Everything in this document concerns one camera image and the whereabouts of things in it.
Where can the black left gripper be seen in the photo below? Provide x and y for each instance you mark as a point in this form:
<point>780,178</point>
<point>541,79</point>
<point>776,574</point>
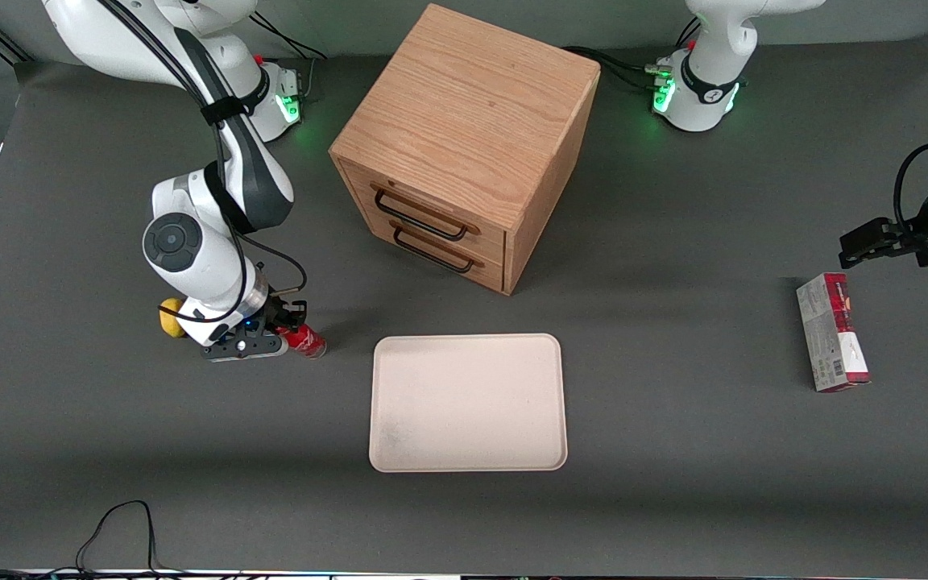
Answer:
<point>909,239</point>

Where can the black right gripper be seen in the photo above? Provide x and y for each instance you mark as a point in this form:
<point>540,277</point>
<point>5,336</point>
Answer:
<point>279,313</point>

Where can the red soda can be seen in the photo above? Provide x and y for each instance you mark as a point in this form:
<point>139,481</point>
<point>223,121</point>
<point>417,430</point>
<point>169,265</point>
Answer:
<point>308,341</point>

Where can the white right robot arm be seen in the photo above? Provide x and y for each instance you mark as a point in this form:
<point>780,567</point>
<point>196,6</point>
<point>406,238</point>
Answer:
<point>190,266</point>

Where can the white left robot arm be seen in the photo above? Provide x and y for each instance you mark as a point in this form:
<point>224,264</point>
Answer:
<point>706,89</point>

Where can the white rectangular tray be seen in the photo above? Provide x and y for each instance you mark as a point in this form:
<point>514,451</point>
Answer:
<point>468,403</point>

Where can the red and grey carton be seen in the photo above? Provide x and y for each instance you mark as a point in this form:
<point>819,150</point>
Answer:
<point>830,338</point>

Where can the yellow lemon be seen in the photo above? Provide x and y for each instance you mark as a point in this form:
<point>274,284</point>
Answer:
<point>168,321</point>

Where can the wooden drawer front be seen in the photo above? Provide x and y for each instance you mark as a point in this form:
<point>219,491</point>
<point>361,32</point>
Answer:
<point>490,275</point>
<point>486,240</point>

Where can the wooden drawer cabinet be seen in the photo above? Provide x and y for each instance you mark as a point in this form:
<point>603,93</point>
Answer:
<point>464,105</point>

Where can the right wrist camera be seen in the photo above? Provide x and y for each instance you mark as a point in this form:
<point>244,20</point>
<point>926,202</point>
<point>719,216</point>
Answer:
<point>242,346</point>

